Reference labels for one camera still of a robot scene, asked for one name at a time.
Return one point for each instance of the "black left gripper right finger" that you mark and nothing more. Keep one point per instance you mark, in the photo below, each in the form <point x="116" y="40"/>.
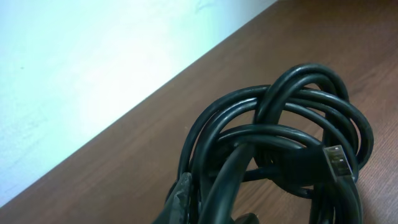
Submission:
<point x="248" y="218"/>

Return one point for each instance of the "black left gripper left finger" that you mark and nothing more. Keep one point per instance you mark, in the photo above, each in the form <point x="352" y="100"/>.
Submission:
<point x="177" y="204"/>

